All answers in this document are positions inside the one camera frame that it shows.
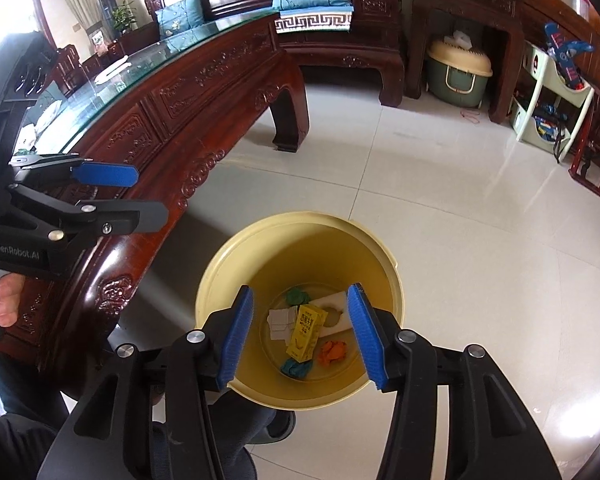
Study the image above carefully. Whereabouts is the yellow plastic bucket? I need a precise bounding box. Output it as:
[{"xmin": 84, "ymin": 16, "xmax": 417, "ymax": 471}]
[{"xmin": 195, "ymin": 211, "xmax": 406, "ymax": 409}]

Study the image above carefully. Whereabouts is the dark wooden coffee table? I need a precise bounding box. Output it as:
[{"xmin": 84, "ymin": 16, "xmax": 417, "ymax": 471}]
[{"xmin": 17, "ymin": 17, "xmax": 312, "ymax": 402}]

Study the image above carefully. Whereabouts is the small potted plant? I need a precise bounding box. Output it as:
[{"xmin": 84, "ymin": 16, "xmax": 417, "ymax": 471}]
[{"xmin": 111, "ymin": 1, "xmax": 137, "ymax": 36}]

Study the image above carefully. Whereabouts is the beige and green bin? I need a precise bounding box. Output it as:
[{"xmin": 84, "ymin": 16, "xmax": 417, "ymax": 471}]
[{"xmin": 426, "ymin": 32, "xmax": 494, "ymax": 109}]

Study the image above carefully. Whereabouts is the orange paper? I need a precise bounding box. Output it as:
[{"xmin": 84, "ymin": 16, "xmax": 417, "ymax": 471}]
[{"xmin": 319, "ymin": 340, "xmax": 349, "ymax": 367}]

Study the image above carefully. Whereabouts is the white foam block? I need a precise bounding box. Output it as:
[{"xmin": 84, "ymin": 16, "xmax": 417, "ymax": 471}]
[{"xmin": 310, "ymin": 290, "xmax": 354, "ymax": 339}]

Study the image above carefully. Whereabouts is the blue toy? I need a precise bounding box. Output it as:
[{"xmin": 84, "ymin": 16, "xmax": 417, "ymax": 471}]
[{"xmin": 545, "ymin": 22, "xmax": 595, "ymax": 92}]

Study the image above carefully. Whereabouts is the red wooden stand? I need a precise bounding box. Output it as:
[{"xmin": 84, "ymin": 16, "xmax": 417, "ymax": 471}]
[{"xmin": 569, "ymin": 110, "xmax": 600, "ymax": 199}]

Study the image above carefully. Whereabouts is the dark slipper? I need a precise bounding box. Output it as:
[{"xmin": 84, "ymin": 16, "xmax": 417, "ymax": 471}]
[{"xmin": 250, "ymin": 409, "xmax": 297, "ymax": 446}]

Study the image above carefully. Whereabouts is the dark wooden console table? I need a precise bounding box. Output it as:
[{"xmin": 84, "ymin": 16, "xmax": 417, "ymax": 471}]
[{"xmin": 411, "ymin": 0, "xmax": 600, "ymax": 126}]

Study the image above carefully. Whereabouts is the carved wooden sofa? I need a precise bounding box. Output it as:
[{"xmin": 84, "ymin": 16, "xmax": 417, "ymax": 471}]
[{"xmin": 145, "ymin": 0, "xmax": 407, "ymax": 107}]

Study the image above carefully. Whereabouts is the white toy shelf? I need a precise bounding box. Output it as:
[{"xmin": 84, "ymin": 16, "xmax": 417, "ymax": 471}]
[{"xmin": 510, "ymin": 40, "xmax": 596, "ymax": 154}]

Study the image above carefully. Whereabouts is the yellow drink carton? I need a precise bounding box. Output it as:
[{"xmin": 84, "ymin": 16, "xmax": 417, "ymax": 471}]
[{"xmin": 285, "ymin": 304, "xmax": 329, "ymax": 363}]

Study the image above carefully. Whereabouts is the person's left hand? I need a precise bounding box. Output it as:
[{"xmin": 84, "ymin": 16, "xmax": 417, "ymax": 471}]
[{"xmin": 0, "ymin": 274, "xmax": 25, "ymax": 329}]

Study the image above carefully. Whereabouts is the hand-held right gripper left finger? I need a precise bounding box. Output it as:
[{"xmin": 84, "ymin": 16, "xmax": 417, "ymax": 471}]
[{"xmin": 45, "ymin": 285, "xmax": 255, "ymax": 480}]

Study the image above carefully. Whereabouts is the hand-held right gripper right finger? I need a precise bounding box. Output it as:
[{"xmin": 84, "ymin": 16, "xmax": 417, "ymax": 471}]
[{"xmin": 346, "ymin": 283, "xmax": 562, "ymax": 480}]

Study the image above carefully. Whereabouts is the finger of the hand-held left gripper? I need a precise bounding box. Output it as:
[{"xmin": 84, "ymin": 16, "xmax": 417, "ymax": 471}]
[
  {"xmin": 11, "ymin": 155, "xmax": 139, "ymax": 189},
  {"xmin": 0, "ymin": 186, "xmax": 169, "ymax": 244}
]

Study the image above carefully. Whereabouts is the blue paper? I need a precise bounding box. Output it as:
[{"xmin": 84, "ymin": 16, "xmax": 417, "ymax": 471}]
[{"xmin": 281, "ymin": 357, "xmax": 314, "ymax": 379}]

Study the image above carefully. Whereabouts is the carved wooden armchair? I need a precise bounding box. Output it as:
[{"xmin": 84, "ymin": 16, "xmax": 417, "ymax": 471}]
[{"xmin": 55, "ymin": 44, "xmax": 102, "ymax": 97}]

